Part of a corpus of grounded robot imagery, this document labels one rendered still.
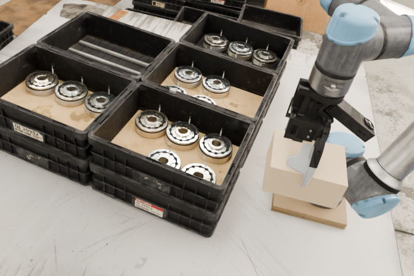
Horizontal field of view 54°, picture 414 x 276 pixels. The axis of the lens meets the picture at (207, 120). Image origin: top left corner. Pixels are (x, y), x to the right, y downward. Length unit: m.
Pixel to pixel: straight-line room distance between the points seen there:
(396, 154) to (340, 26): 0.53
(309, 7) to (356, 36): 3.31
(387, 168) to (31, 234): 0.96
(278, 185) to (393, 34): 0.37
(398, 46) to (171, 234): 0.78
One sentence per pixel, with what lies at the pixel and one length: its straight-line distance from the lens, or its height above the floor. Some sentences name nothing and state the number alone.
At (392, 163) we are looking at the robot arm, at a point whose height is 1.02.
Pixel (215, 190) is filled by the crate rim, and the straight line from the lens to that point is 1.03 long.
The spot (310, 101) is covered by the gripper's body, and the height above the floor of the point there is 1.27.
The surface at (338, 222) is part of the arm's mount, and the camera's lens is 1.35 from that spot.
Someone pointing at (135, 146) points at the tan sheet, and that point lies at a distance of 1.23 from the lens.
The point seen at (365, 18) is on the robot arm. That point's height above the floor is 1.45.
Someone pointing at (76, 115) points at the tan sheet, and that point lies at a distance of 1.34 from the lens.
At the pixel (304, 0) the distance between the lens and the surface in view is 3.99.
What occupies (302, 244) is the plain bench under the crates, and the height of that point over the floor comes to 0.70.
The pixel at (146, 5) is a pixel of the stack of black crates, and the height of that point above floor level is 0.37.
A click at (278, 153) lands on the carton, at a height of 1.12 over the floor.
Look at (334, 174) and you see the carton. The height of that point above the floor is 1.12.
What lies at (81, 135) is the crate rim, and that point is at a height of 0.93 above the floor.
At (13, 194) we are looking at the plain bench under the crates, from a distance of 1.32.
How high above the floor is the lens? 1.71
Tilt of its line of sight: 40 degrees down
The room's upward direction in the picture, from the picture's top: 11 degrees clockwise
